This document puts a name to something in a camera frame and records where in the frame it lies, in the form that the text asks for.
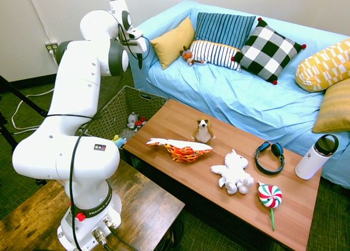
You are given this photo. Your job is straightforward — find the wall power outlet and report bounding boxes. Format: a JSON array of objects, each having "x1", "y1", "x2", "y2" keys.
[{"x1": 45, "y1": 42, "x2": 59, "y2": 56}]

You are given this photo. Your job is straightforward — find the grey woven basket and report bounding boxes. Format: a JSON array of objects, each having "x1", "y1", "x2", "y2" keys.
[{"x1": 78, "y1": 85, "x2": 169, "y2": 153}]

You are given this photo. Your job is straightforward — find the brown meerkat plush toy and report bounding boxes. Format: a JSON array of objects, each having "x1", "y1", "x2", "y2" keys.
[{"x1": 190, "y1": 116, "x2": 216, "y2": 146}]

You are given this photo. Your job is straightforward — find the white water bottle black lid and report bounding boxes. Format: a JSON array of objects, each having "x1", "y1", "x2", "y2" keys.
[{"x1": 294, "y1": 134, "x2": 340, "y2": 180}]

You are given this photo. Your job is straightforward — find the white unicorn plush toy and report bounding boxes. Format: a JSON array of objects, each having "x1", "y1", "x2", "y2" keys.
[{"x1": 209, "y1": 149, "x2": 255, "y2": 195}]

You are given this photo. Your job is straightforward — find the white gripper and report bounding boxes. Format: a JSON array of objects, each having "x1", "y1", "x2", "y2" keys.
[{"x1": 124, "y1": 28, "x2": 149, "y2": 70}]

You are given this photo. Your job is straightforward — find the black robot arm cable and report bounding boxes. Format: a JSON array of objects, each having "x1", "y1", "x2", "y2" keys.
[{"x1": 45, "y1": 22, "x2": 151, "y2": 251}]

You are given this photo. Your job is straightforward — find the light blue covered sofa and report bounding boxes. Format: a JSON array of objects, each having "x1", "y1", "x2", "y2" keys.
[{"x1": 128, "y1": 0, "x2": 350, "y2": 189}]

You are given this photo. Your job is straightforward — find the black white checkered pillow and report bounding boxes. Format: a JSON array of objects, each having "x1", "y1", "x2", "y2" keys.
[{"x1": 231, "y1": 17, "x2": 307, "y2": 85}]

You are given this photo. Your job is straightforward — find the small brown monkey plush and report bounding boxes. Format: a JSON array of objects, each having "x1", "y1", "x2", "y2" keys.
[{"x1": 179, "y1": 45, "x2": 208, "y2": 67}]

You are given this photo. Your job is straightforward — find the black tripod stand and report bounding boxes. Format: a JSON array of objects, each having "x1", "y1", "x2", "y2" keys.
[{"x1": 0, "y1": 74, "x2": 49, "y2": 153}]

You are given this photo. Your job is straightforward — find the white black striped pillow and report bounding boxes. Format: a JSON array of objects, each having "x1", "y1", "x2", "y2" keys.
[{"x1": 188, "y1": 40, "x2": 243, "y2": 73}]

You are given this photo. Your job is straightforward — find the plain yellow pillow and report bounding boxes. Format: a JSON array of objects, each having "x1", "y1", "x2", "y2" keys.
[{"x1": 150, "y1": 17, "x2": 195, "y2": 71}]

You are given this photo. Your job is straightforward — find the blue fish plush toy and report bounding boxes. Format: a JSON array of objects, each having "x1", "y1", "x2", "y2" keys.
[{"x1": 111, "y1": 135, "x2": 128, "y2": 148}]

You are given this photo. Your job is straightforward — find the red green lollipop plush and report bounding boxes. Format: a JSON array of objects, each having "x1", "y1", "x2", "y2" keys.
[{"x1": 256, "y1": 180, "x2": 283, "y2": 232}]

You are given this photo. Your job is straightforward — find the yellow white patterned pillow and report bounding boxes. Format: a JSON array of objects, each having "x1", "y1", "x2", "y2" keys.
[{"x1": 295, "y1": 37, "x2": 350, "y2": 93}]

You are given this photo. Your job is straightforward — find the blue striped pillow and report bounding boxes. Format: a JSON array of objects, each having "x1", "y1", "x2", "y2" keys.
[{"x1": 193, "y1": 11, "x2": 256, "y2": 51}]

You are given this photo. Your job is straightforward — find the white whale plush flame belly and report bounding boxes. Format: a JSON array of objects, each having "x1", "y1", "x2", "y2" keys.
[{"x1": 145, "y1": 137, "x2": 213, "y2": 164}]

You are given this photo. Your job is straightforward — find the grey plush toy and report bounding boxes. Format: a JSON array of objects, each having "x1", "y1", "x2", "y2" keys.
[{"x1": 127, "y1": 112, "x2": 139, "y2": 130}]

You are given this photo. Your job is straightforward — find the white wall cable conduit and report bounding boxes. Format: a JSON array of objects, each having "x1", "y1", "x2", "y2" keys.
[{"x1": 24, "y1": 0, "x2": 53, "y2": 44}]

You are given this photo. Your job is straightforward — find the black base connector cable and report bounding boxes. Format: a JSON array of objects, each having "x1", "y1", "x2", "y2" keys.
[{"x1": 102, "y1": 218, "x2": 139, "y2": 251}]

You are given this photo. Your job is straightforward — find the mustard ribbed pillow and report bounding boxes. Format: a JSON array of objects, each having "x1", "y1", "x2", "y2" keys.
[{"x1": 312, "y1": 77, "x2": 350, "y2": 133}]

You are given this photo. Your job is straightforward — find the white floor cable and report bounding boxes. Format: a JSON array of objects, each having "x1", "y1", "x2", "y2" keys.
[{"x1": 10, "y1": 88, "x2": 55, "y2": 136}]

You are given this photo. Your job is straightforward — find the blue black headphones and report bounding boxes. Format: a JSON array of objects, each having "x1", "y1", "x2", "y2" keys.
[{"x1": 254, "y1": 141, "x2": 286, "y2": 176}]

